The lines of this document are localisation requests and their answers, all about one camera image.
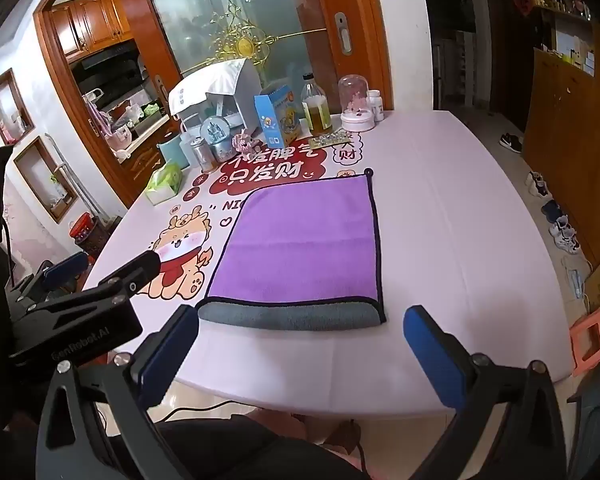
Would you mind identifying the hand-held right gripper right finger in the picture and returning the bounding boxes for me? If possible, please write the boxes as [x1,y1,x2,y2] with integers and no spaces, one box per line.
[403,305,567,480]

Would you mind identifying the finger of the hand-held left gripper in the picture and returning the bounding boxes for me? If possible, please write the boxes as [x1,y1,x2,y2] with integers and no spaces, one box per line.
[80,250,162,308]
[4,251,90,317]

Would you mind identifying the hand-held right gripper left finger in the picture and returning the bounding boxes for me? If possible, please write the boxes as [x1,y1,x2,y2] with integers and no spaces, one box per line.
[37,304,201,480]

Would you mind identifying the purple towel with grey underside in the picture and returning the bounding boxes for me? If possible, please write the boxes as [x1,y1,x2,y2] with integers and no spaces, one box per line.
[196,172,387,332]

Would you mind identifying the red basket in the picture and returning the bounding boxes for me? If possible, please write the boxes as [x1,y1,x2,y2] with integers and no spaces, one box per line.
[68,211,99,242]

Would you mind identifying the green tissue pack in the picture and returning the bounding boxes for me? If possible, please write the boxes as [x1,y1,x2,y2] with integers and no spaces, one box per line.
[144,160,185,206]

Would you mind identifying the pink printed tablecloth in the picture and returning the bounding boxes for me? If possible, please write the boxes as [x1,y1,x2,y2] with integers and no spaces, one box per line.
[82,110,582,417]

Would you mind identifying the teal cup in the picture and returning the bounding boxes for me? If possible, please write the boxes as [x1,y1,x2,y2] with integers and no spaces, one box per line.
[158,136,191,171]

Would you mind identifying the person's black clothing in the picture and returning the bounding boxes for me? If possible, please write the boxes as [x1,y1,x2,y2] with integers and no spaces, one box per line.
[152,416,381,480]

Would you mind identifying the small glass jar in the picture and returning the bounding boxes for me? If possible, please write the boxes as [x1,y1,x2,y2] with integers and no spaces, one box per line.
[190,136,217,174]

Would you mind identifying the translucent plastic container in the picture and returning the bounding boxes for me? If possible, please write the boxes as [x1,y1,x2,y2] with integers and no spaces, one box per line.
[179,115,204,167]

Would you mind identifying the snow globe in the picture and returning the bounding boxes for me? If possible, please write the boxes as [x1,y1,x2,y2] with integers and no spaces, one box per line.
[200,116,233,161]

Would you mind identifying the pink plastic stool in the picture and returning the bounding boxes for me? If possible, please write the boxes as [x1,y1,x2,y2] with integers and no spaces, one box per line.
[568,297,600,377]

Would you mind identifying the pink flower ornament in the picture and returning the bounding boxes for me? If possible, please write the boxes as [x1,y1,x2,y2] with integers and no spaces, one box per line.
[231,130,262,157]

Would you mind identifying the white sneaker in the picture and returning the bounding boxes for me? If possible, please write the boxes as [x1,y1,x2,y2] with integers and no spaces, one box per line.
[549,215,581,256]

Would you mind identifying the white shoe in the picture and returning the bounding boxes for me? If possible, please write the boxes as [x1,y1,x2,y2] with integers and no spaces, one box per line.
[525,170,551,199]

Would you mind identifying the black range hood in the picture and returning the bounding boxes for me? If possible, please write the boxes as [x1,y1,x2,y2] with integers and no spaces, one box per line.
[72,41,145,97]

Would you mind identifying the rack under white cloth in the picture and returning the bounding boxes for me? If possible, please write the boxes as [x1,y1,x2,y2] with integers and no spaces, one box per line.
[168,58,262,133]

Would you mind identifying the blue cardboard carton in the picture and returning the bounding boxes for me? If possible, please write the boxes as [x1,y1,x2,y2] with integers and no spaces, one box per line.
[253,83,302,149]

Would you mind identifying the black sneaker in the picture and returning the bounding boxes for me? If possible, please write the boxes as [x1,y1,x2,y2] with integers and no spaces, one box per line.
[498,133,525,155]

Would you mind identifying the pill blister pack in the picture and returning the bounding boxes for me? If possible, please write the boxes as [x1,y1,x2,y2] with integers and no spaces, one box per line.
[309,130,357,149]

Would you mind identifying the wooden kitchen cabinets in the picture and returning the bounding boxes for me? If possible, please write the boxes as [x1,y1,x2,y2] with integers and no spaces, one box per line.
[47,0,136,63]

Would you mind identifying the glass oil bottle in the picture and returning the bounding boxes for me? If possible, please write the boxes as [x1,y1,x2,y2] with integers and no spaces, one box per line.
[300,73,334,137]

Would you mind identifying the white pill bottle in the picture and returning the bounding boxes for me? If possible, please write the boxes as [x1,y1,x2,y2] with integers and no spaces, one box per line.
[367,89,385,122]

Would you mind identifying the glass dome on white base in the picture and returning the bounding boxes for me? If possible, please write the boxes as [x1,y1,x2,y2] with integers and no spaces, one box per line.
[338,75,377,133]

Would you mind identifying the wooden cabinet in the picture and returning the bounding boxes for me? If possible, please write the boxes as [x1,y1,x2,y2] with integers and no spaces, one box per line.
[522,19,600,273]

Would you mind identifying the wooden door with frosted glass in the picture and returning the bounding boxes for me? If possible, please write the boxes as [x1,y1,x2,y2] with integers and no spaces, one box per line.
[109,0,396,113]

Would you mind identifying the black cable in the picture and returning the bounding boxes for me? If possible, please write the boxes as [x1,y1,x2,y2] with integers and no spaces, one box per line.
[152,400,253,423]

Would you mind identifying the silver door handle plate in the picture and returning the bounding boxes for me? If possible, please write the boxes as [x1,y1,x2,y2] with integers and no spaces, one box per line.
[333,11,355,56]

